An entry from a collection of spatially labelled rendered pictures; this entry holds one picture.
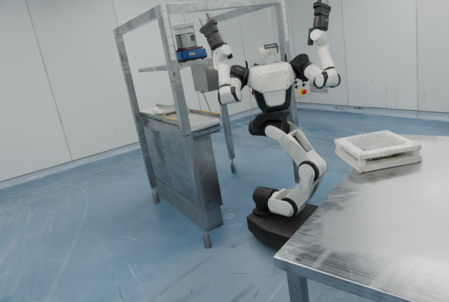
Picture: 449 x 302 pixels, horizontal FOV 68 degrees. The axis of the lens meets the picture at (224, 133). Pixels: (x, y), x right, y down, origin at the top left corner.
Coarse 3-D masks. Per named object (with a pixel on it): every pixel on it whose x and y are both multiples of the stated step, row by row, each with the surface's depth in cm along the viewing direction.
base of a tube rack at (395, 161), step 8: (336, 152) 149; (344, 152) 144; (408, 152) 132; (344, 160) 141; (352, 160) 134; (376, 160) 130; (384, 160) 129; (392, 160) 127; (400, 160) 127; (408, 160) 127; (416, 160) 128; (360, 168) 127; (368, 168) 127; (376, 168) 127
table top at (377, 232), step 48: (432, 144) 143; (336, 192) 115; (384, 192) 110; (432, 192) 105; (336, 240) 89; (384, 240) 86; (432, 240) 83; (336, 288) 77; (384, 288) 71; (432, 288) 69
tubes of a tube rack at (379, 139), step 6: (354, 138) 143; (360, 138) 141; (366, 138) 140; (372, 138) 140; (378, 138) 138; (384, 138) 136; (390, 138) 135; (360, 144) 136; (366, 144) 133; (372, 144) 133; (378, 144) 131; (384, 144) 131
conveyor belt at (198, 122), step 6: (150, 108) 353; (156, 108) 346; (192, 114) 278; (192, 120) 254; (198, 120) 250; (204, 120) 246; (210, 120) 244; (216, 120) 245; (192, 126) 236; (198, 126) 237; (204, 126) 240; (210, 126) 243
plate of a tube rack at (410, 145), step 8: (352, 136) 148; (400, 136) 138; (344, 144) 140; (352, 144) 138; (400, 144) 130; (408, 144) 128; (416, 144) 127; (352, 152) 131; (360, 152) 128; (368, 152) 127; (376, 152) 126; (384, 152) 126; (392, 152) 126; (400, 152) 126
